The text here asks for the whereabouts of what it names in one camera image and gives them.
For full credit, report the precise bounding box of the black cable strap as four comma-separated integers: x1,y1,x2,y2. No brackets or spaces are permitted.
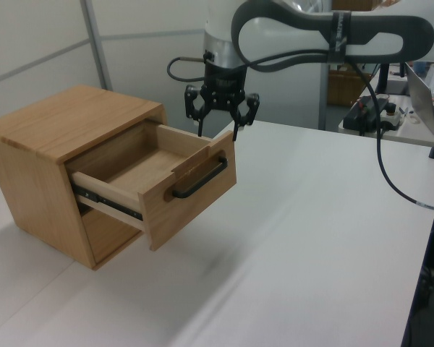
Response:
326,10,352,66

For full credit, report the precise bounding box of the grey emergency stop button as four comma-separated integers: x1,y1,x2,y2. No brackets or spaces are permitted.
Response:
381,103,403,132

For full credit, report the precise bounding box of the wooden two-drawer cabinet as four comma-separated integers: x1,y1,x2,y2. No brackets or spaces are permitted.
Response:
0,85,166,271

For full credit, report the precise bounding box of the brown cardboard box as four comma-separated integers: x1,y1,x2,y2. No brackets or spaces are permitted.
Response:
327,68,374,108

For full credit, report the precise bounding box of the silver laptop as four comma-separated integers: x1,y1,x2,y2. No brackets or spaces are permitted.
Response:
404,61,434,141

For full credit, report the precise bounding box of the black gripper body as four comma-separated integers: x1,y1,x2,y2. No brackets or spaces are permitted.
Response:
201,59,248,110

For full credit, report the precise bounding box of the black electronics box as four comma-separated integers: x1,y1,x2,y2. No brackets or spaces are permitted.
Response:
343,95,388,137

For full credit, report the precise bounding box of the wooden drawer with handle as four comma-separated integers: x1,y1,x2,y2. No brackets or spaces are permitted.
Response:
70,122,237,252

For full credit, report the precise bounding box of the grey partition post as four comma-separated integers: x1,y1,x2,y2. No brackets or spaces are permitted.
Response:
80,0,114,92

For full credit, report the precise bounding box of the pale office desk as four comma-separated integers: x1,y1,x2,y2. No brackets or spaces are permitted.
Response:
338,92,434,147

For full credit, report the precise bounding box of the black drawer slide rail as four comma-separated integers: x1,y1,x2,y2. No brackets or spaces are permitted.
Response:
74,181,145,222

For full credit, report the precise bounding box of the black metal drawer handle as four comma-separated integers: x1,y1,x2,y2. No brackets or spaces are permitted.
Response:
171,155,228,200

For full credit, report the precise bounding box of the black monitor stand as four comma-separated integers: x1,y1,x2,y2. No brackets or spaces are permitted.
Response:
375,63,410,97

